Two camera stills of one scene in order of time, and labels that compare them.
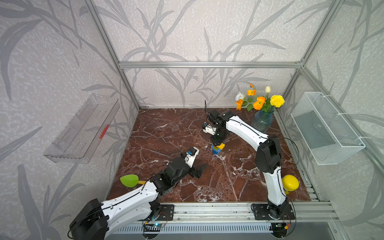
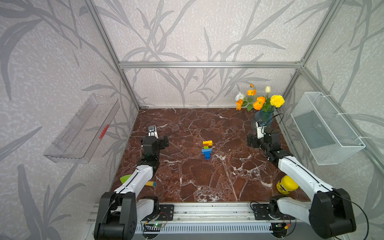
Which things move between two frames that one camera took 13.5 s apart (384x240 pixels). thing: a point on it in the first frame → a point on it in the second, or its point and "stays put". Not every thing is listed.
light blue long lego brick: [215, 150] → [204, 150]
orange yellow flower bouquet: [251, 101] stays put
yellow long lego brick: [221, 146] → [209, 142]
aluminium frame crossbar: [212, 65] stays put
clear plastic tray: [80, 140] stays put
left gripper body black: [185, 171] → [160, 145]
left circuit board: [153, 227] stays put
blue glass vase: [262, 120] stays put
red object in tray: [103, 131] stays put
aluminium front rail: [238, 213] stays put
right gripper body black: [218, 136] → [257, 142]
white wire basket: [330, 139] stays put
